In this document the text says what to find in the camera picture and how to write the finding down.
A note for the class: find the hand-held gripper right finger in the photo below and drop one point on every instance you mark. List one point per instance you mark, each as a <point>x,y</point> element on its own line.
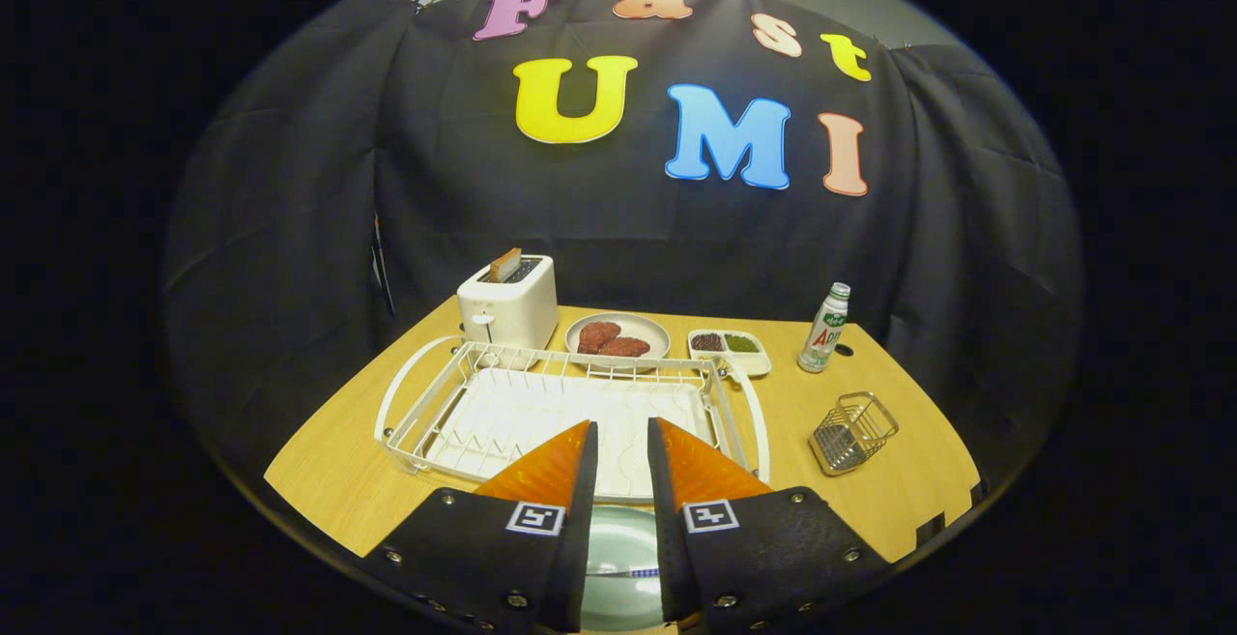
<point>661,480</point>

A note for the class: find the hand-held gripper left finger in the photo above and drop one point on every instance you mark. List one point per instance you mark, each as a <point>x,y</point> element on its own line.
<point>586,480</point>

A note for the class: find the pale green plate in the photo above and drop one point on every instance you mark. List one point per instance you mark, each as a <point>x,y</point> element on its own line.
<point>618,538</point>

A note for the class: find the beige round meat plate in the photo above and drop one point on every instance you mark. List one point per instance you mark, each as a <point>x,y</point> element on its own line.
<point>652,331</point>

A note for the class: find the white divided bean dish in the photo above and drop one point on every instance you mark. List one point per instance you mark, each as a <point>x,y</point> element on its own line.
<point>754,361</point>

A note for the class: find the red meat piece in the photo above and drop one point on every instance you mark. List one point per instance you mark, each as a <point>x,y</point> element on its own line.
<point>597,333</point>
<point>628,347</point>

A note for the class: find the white toaster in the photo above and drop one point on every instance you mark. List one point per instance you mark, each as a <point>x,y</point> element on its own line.
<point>512,306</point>

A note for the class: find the white green drink bottle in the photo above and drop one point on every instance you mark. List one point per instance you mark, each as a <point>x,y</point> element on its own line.
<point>823,335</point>

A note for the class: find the toasted bread slice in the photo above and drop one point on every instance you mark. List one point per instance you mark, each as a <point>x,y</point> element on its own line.
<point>504,266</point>

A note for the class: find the black backdrop cloth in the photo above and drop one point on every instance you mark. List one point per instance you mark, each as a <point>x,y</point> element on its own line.
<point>290,229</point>

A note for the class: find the black table edge bracket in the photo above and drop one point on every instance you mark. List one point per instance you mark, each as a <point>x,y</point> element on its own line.
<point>977,493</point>

